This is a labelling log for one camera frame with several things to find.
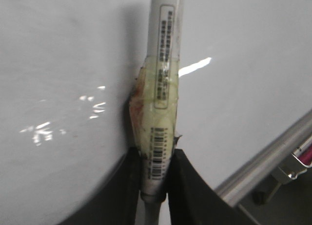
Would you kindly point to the red magnet taped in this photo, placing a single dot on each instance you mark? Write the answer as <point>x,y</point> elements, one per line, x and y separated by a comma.
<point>141,107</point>

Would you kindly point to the metal whiteboard bracket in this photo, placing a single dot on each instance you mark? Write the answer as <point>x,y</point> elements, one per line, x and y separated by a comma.
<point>287,171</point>

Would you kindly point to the white whiteboard with aluminium frame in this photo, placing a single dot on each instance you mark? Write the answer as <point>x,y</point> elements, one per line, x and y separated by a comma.
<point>67,68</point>

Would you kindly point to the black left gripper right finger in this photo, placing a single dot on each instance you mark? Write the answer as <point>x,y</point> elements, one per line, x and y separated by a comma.
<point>192,201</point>

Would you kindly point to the magenta capped marker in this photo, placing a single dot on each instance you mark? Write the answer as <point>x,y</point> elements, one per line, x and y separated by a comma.
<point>304,153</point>

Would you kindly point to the white black whiteboard marker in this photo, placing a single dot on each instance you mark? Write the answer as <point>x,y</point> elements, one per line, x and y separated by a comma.
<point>163,51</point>

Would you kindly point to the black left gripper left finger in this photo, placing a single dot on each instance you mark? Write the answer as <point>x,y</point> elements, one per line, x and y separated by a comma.
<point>116,201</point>

